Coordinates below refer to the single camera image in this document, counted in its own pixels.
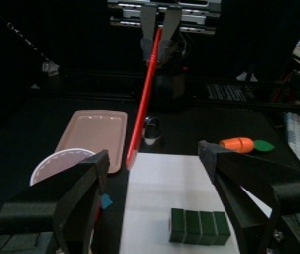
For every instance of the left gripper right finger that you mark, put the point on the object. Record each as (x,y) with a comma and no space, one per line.
(254,178)

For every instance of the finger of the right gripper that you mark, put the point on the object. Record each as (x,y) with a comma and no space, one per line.
(147,29)
(170,29)

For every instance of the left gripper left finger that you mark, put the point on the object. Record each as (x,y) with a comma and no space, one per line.
(55,205)

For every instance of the red toy knife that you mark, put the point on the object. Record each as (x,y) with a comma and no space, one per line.
(141,109)

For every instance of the green toy sushi roll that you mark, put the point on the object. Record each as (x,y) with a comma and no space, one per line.
(198,226)

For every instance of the green toy carrot leaf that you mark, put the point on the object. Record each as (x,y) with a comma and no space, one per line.
(264,145)

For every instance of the orange toy carrot piece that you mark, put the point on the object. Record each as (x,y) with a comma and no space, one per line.
(237,145)

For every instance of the blue toy utensil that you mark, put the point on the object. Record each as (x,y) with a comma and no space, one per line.
(106,201)

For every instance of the red plastic cup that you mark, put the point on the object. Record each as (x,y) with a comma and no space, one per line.
(59,162)

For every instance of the white cutting board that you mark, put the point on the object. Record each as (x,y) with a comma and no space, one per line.
(166,185)

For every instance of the white printed label plate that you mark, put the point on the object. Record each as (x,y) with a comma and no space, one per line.
(229,93)

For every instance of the small metal pot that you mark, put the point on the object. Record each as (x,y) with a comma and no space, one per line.
(151,134)

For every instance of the white corner bracket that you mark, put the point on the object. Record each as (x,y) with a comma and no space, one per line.
(248,78)
(50,68)

